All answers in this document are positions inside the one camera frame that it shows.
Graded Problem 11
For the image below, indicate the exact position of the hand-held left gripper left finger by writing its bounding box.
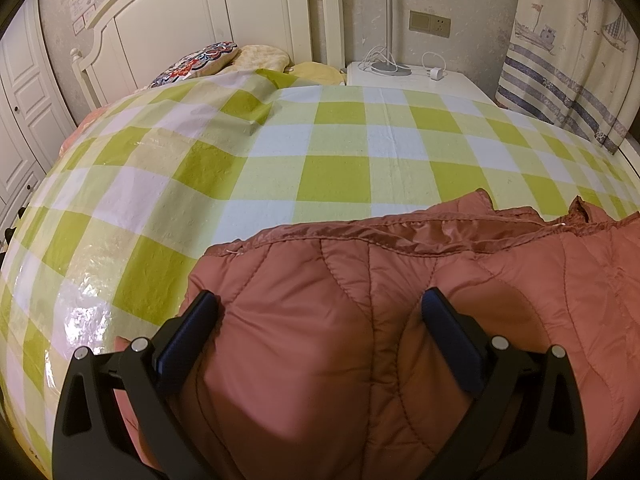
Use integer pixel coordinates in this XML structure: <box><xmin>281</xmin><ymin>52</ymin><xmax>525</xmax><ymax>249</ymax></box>
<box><xmin>50</xmin><ymin>289</ymin><xmax>221</xmax><ymax>480</ymax></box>

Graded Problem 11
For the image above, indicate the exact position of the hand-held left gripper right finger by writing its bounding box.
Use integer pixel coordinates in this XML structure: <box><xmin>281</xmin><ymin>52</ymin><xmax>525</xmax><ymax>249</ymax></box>
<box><xmin>420</xmin><ymin>287</ymin><xmax>588</xmax><ymax>480</ymax></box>

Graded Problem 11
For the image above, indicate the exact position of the rust quilted jacket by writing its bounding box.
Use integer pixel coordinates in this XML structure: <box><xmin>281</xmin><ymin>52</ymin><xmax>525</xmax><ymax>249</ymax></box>
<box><xmin>114</xmin><ymin>187</ymin><xmax>640</xmax><ymax>480</ymax></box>

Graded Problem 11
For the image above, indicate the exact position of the black garment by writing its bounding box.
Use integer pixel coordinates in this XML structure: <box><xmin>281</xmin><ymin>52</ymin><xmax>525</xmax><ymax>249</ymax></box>
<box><xmin>2</xmin><ymin>207</ymin><xmax>26</xmax><ymax>247</ymax></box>

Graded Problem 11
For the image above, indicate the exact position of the green checked plastic sheet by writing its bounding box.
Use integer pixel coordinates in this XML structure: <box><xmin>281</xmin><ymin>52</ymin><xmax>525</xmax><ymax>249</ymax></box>
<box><xmin>0</xmin><ymin>67</ymin><xmax>640</xmax><ymax>467</ymax></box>

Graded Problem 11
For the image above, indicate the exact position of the yellow orange floral bedsheet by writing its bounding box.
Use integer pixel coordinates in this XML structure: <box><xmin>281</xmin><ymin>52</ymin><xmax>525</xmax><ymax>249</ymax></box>
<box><xmin>59</xmin><ymin>107</ymin><xmax>108</xmax><ymax>158</ymax></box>

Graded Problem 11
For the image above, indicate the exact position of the white nightstand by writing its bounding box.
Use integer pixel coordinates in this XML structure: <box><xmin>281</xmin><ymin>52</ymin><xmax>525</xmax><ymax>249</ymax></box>
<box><xmin>346</xmin><ymin>61</ymin><xmax>497</xmax><ymax>107</ymax></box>

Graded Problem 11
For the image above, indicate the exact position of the white window sill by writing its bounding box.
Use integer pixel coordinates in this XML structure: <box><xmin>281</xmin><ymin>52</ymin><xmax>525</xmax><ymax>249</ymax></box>
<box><xmin>619</xmin><ymin>135</ymin><xmax>640</xmax><ymax>172</ymax></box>

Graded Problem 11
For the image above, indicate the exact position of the colourful patterned pillow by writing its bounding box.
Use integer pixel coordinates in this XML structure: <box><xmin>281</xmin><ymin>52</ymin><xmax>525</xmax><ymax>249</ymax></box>
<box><xmin>149</xmin><ymin>40</ymin><xmax>240</xmax><ymax>90</ymax></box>

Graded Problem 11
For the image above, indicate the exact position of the white wardrobe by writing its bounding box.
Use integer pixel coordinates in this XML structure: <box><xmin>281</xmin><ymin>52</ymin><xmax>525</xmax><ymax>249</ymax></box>
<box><xmin>0</xmin><ymin>0</ymin><xmax>77</xmax><ymax>222</ymax></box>

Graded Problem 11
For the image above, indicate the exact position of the yellow floral pillow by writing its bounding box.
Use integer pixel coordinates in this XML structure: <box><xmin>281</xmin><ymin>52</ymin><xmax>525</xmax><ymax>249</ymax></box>
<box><xmin>231</xmin><ymin>45</ymin><xmax>292</xmax><ymax>74</ymax></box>

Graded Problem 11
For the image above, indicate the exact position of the plain yellow pillow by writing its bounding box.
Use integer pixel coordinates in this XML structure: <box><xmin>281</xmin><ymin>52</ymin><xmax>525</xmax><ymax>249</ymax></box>
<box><xmin>287</xmin><ymin>61</ymin><xmax>348</xmax><ymax>87</ymax></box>

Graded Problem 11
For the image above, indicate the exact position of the boat print curtain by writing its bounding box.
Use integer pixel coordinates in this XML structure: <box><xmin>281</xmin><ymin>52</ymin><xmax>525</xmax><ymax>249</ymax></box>
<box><xmin>495</xmin><ymin>0</ymin><xmax>640</xmax><ymax>154</ymax></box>

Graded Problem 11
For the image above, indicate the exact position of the white wooden headboard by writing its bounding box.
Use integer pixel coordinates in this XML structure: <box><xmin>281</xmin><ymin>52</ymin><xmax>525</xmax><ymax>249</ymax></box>
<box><xmin>70</xmin><ymin>0</ymin><xmax>346</xmax><ymax>111</ymax></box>

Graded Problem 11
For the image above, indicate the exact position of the white floor lamp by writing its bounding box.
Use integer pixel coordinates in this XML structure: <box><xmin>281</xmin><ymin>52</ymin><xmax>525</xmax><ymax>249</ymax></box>
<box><xmin>362</xmin><ymin>0</ymin><xmax>414</xmax><ymax>76</ymax></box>

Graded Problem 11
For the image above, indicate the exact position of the white charger with cable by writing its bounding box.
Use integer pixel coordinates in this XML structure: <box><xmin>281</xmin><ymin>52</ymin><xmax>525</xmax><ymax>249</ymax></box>
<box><xmin>420</xmin><ymin>51</ymin><xmax>449</xmax><ymax>82</ymax></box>

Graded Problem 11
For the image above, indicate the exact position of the gold wall switch plate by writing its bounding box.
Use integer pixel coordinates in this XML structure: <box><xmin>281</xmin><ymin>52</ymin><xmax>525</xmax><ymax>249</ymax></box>
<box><xmin>409</xmin><ymin>10</ymin><xmax>452</xmax><ymax>37</ymax></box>

